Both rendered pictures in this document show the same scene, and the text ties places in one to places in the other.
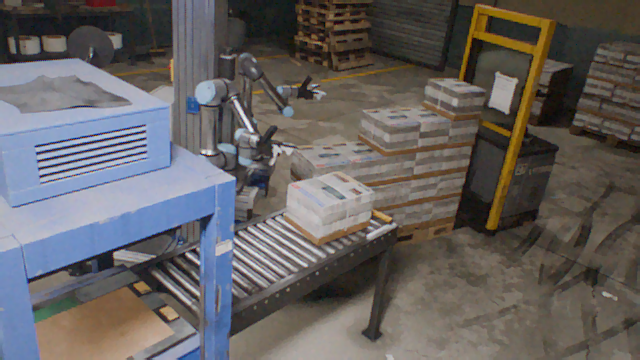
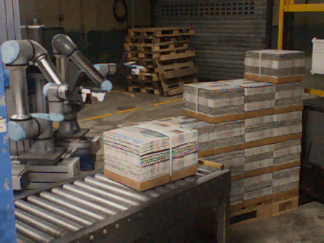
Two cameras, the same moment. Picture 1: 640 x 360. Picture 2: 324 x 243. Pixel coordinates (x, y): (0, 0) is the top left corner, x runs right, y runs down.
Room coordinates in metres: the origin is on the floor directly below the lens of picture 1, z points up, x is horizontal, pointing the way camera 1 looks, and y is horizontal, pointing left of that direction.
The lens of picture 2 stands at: (0.18, -0.18, 1.59)
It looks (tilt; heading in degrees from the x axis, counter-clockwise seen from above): 12 degrees down; 1
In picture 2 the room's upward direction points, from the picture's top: 1 degrees counter-clockwise
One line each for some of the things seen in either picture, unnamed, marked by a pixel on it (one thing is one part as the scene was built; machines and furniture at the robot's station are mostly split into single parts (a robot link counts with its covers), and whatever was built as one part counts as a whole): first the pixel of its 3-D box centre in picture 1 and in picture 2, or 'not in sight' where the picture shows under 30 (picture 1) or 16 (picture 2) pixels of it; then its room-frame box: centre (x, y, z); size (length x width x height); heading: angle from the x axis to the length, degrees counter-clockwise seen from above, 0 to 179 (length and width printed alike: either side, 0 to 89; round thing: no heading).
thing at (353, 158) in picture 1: (364, 196); (198, 173); (3.63, -0.37, 0.42); 1.17 x 0.39 x 0.83; 122
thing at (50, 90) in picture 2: (246, 137); (55, 91); (2.58, 0.41, 1.21); 0.11 x 0.08 x 0.09; 59
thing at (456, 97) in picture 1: (439, 159); (271, 130); (4.01, -0.99, 0.65); 0.39 x 0.30 x 1.29; 32
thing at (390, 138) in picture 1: (388, 132); (212, 102); (3.70, -0.48, 0.95); 0.38 x 0.29 x 0.23; 33
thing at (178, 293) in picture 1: (178, 294); not in sight; (1.77, 0.55, 0.78); 0.47 x 0.05 x 0.05; 49
